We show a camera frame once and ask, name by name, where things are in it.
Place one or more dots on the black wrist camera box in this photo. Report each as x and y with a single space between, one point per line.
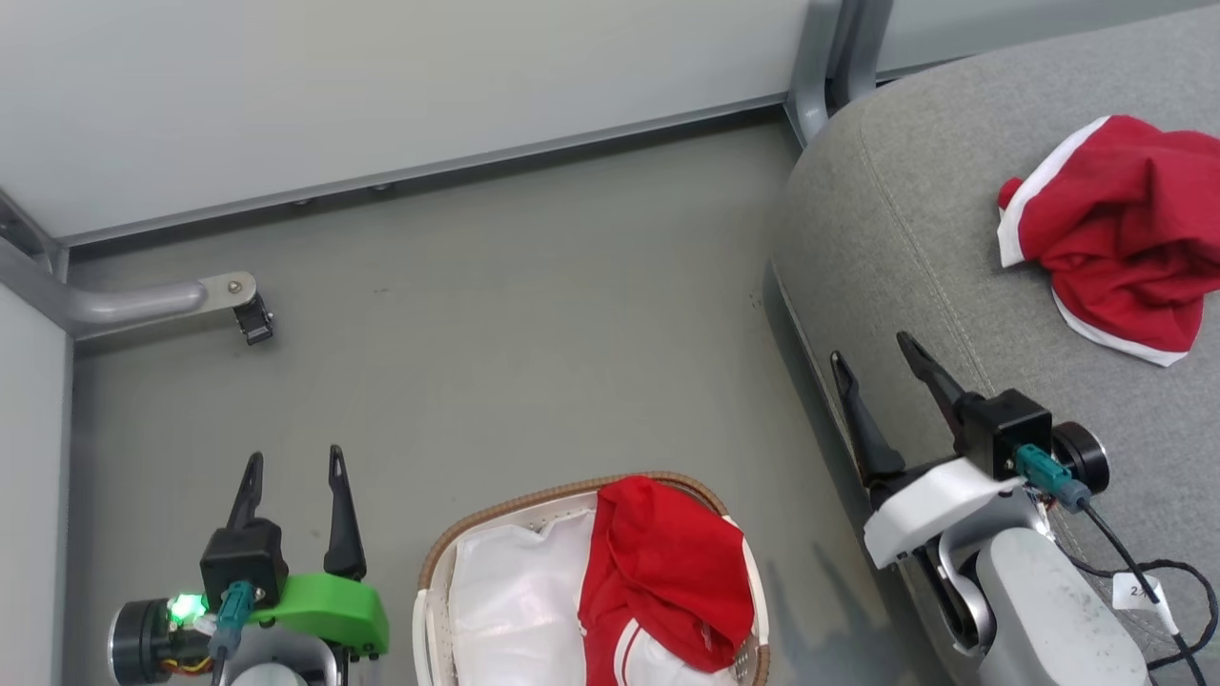
1003 429
244 562

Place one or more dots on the red garment with white trim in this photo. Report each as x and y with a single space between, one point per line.
1125 229

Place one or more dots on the red white-striped garment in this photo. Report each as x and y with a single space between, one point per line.
667 572

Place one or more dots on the black caster clamp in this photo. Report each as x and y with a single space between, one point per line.
254 320

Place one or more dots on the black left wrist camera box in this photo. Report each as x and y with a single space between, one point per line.
244 562

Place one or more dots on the grey fabric sofa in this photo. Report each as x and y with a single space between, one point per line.
934 229

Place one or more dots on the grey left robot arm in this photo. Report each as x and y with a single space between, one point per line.
281 667

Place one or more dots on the grey metal frame foot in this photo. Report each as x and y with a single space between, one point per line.
124 303

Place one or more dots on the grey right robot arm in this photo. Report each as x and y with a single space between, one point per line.
1044 610

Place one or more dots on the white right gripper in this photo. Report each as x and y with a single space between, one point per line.
939 505

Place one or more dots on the grey metal frame post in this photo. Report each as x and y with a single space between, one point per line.
827 57

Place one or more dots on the white basket liner cloth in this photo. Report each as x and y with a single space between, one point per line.
515 610

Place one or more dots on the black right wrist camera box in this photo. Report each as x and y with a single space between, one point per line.
1003 429

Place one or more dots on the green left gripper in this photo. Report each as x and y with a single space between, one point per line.
329 610

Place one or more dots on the woven brown laundry basket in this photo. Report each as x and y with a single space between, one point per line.
434 572

